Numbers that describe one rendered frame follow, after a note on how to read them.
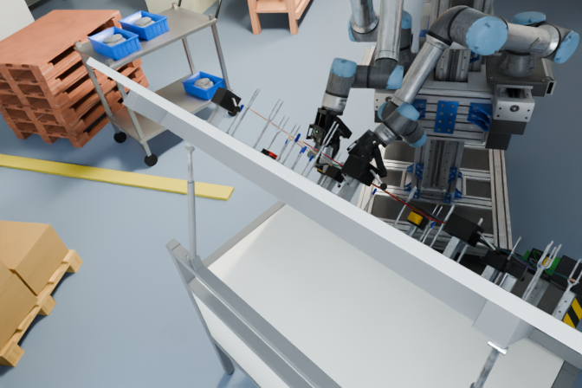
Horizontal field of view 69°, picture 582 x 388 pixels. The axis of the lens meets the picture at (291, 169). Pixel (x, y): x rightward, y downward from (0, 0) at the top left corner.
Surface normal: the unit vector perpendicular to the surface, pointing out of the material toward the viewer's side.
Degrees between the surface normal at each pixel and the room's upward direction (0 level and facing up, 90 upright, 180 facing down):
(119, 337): 0
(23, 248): 0
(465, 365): 0
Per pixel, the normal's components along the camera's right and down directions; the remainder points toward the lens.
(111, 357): -0.11, -0.75
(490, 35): 0.29, 0.56
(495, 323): -0.50, -0.29
